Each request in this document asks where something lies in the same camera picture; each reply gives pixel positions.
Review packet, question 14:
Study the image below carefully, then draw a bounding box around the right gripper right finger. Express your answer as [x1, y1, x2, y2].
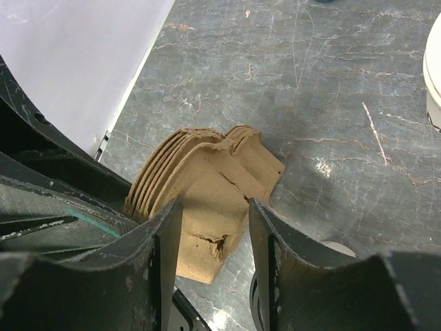
[249, 199, 440, 330]

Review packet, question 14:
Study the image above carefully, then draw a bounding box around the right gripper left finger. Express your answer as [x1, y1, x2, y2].
[1, 200, 183, 330]

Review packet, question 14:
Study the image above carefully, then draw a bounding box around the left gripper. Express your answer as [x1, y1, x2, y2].
[1, 60, 136, 252]

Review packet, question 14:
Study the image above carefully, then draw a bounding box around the cardboard cup carrier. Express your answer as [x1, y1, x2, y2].
[124, 125, 285, 284]

